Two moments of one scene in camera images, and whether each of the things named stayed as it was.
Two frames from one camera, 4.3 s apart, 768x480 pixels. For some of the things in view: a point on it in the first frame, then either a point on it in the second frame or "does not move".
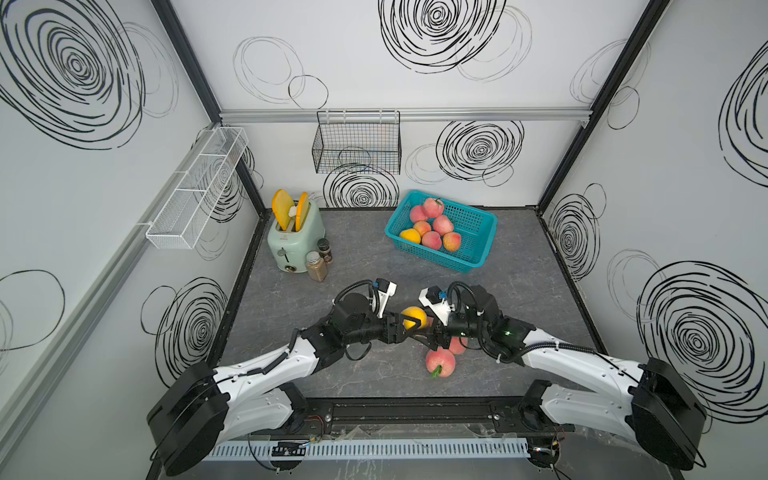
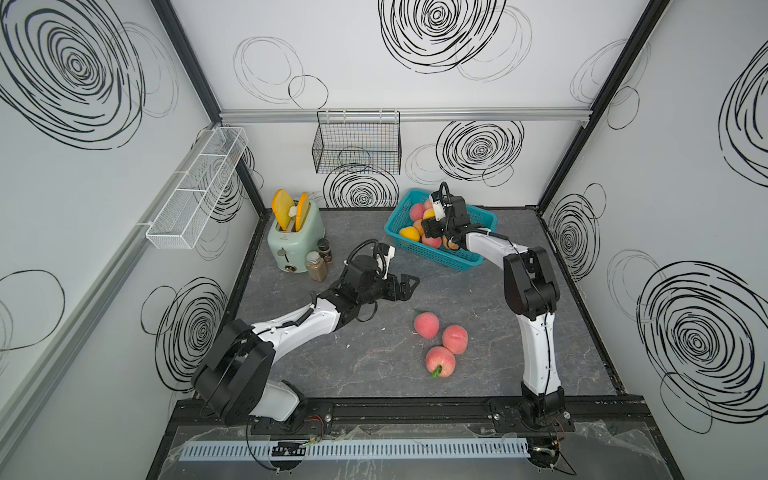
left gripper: [396, 335] → [394, 295]
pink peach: [417, 214] does not move
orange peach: [423, 227] does not move
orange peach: [452, 241] does not move
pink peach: [432, 240] does not move
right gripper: [431, 335] → [430, 228]
